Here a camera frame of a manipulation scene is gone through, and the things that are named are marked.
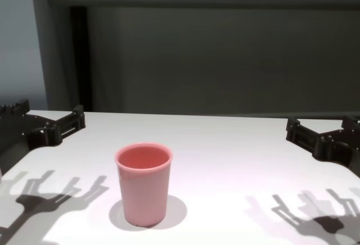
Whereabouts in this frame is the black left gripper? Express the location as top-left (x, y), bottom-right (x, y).
top-left (0, 98), bottom-right (86, 161)

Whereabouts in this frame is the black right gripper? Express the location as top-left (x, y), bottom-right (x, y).
top-left (285, 115), bottom-right (360, 177)

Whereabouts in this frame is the pink plastic cup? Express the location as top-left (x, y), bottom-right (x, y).
top-left (114, 142), bottom-right (173, 228)

